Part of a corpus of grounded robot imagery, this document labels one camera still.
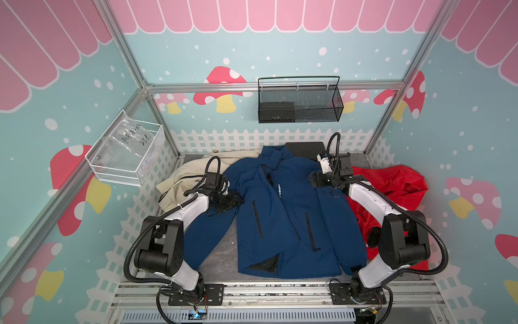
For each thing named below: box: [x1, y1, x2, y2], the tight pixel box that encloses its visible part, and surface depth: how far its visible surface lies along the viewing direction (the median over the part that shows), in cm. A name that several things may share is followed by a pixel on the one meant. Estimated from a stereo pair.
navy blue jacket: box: [184, 145, 368, 279], surface depth 91 cm
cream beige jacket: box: [156, 149, 263, 210], surface depth 98 cm
